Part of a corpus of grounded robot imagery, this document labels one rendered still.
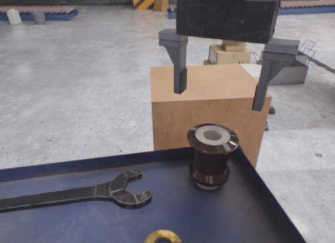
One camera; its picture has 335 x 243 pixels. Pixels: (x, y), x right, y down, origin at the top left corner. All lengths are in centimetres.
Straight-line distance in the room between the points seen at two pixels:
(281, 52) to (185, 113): 44
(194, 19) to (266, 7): 9
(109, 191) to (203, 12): 35
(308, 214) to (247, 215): 130
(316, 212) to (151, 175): 139
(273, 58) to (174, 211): 30
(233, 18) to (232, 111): 46
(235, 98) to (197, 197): 36
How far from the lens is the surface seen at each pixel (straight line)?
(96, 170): 57
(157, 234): 44
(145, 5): 979
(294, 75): 343
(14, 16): 788
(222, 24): 36
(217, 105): 76
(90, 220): 49
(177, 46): 40
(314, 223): 175
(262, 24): 35
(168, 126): 77
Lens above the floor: 125
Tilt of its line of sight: 31 degrees down
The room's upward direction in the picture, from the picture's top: 1 degrees counter-clockwise
